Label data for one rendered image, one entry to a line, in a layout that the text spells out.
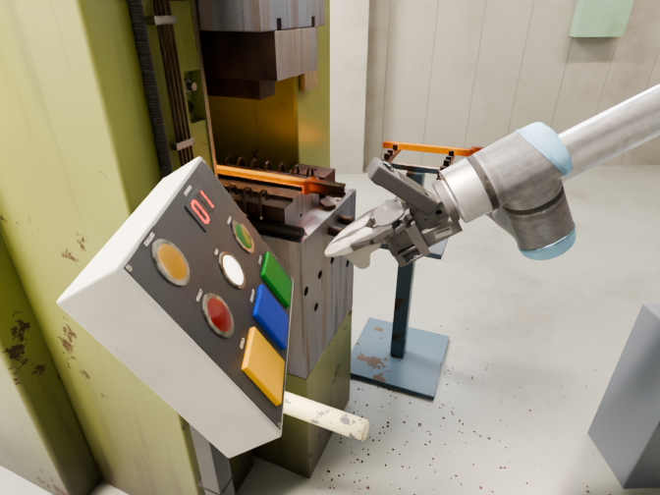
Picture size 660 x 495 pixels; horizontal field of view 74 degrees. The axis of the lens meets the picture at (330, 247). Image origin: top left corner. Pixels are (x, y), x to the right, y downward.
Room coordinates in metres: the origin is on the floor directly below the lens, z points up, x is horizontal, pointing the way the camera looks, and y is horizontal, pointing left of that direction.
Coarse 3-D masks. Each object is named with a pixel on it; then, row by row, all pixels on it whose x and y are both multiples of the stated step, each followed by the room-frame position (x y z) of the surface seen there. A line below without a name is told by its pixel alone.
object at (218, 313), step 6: (210, 300) 0.42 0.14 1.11; (216, 300) 0.43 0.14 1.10; (210, 306) 0.41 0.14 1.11; (216, 306) 0.42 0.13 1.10; (222, 306) 0.43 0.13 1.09; (210, 312) 0.40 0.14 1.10; (216, 312) 0.41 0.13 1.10; (222, 312) 0.42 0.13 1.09; (228, 312) 0.43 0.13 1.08; (210, 318) 0.40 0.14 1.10; (216, 318) 0.40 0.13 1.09; (222, 318) 0.41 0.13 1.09; (228, 318) 0.42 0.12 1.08; (216, 324) 0.40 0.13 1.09; (222, 324) 0.40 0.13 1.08; (228, 324) 0.41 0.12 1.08; (222, 330) 0.40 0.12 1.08; (228, 330) 0.41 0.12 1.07
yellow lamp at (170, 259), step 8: (160, 248) 0.41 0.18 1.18; (168, 248) 0.42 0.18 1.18; (160, 256) 0.40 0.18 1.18; (168, 256) 0.41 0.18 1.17; (176, 256) 0.42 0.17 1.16; (168, 264) 0.40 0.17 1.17; (176, 264) 0.41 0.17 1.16; (184, 264) 0.43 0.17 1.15; (168, 272) 0.39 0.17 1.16; (176, 272) 0.40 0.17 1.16; (184, 272) 0.42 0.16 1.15
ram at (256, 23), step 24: (216, 0) 0.96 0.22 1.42; (240, 0) 0.94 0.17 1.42; (264, 0) 0.94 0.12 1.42; (288, 0) 1.03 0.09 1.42; (312, 0) 1.13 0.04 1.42; (216, 24) 0.96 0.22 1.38; (240, 24) 0.94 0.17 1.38; (264, 24) 0.93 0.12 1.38; (288, 24) 1.02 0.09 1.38; (312, 24) 1.14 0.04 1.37
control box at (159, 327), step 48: (192, 192) 0.57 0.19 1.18; (144, 240) 0.41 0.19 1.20; (192, 240) 0.48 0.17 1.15; (96, 288) 0.34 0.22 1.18; (144, 288) 0.35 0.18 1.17; (192, 288) 0.41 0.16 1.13; (240, 288) 0.50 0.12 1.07; (96, 336) 0.34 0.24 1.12; (144, 336) 0.34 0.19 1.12; (192, 336) 0.35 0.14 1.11; (240, 336) 0.42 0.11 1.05; (288, 336) 0.52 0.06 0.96; (192, 384) 0.34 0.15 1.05; (240, 384) 0.36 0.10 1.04; (240, 432) 0.35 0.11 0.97
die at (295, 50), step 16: (208, 32) 1.03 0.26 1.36; (224, 32) 1.02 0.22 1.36; (240, 32) 1.00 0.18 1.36; (256, 32) 0.98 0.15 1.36; (272, 32) 0.97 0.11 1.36; (288, 32) 1.02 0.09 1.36; (304, 32) 1.09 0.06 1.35; (208, 48) 1.03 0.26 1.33; (224, 48) 1.02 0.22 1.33; (240, 48) 1.00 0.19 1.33; (256, 48) 0.99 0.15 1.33; (272, 48) 0.97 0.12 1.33; (288, 48) 1.02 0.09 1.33; (304, 48) 1.09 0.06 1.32; (208, 64) 1.04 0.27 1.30; (224, 64) 1.02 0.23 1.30; (240, 64) 1.00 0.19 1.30; (256, 64) 0.99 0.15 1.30; (272, 64) 0.97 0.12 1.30; (288, 64) 1.01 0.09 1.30; (304, 64) 1.09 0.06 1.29; (272, 80) 0.97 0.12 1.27
